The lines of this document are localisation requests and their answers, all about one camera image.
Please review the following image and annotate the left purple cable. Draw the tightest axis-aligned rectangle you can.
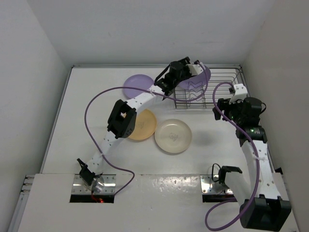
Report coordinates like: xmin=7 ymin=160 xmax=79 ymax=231
xmin=84 ymin=61 xmax=208 ymax=198

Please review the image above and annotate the black cable at right base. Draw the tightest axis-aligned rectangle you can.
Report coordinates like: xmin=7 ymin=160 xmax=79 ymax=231
xmin=211 ymin=163 xmax=224 ymax=186

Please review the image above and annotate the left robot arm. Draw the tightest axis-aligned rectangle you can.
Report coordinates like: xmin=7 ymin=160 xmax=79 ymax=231
xmin=77 ymin=57 xmax=205 ymax=186

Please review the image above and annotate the metal base plate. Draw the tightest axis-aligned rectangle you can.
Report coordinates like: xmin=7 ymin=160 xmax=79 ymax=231
xmin=71 ymin=174 xmax=116 ymax=195
xmin=200 ymin=174 xmax=233 ymax=195

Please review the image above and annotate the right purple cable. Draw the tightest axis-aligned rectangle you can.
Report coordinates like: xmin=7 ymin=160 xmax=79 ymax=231
xmin=204 ymin=82 xmax=263 ymax=230

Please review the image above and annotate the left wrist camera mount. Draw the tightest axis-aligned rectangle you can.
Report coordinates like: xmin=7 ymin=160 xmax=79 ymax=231
xmin=186 ymin=62 xmax=206 ymax=76

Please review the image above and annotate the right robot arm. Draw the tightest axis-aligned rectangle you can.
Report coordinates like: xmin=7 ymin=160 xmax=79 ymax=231
xmin=213 ymin=97 xmax=292 ymax=232

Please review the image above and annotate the purple plate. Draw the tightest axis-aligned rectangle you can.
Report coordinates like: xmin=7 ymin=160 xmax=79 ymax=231
xmin=123 ymin=74 xmax=154 ymax=99
xmin=178 ymin=66 xmax=211 ymax=90

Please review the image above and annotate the cream plate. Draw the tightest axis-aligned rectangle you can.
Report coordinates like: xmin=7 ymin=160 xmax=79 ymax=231
xmin=154 ymin=119 xmax=192 ymax=154

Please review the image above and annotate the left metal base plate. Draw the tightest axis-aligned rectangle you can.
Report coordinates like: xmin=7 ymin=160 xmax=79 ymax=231
xmin=71 ymin=174 xmax=116 ymax=195

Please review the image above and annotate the orange plate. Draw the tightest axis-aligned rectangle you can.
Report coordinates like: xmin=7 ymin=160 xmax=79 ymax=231
xmin=128 ymin=109 xmax=157 ymax=141

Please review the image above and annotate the purple cable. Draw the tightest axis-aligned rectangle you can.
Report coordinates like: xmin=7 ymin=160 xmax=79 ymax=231
xmin=204 ymin=82 xmax=263 ymax=230
xmin=84 ymin=61 xmax=208 ymax=198

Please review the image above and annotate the wire dish rack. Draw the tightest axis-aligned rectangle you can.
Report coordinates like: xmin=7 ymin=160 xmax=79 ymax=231
xmin=173 ymin=68 xmax=246 ymax=113

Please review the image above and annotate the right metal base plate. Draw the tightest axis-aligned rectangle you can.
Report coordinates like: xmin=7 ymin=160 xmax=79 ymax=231
xmin=200 ymin=174 xmax=233 ymax=195

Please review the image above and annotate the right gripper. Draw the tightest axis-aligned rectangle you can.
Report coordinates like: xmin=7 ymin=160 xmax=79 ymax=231
xmin=212 ymin=96 xmax=244 ymax=125

